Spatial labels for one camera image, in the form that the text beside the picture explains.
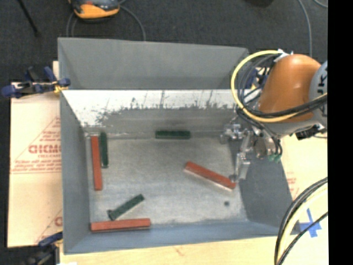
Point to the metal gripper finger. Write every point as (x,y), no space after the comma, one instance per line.
(234,132)
(242,166)

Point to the black cylinder on white bracket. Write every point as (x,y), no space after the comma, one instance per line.
(306,132)

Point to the red-brown flat block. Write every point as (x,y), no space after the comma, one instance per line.
(120,225)
(209,175)
(96,164)

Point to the dark green flat block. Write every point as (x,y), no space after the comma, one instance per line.
(126,206)
(172,134)
(104,150)

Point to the cardboard board with red print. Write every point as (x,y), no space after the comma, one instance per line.
(33,148)

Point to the grey metal bin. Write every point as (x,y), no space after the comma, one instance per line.
(165,175)

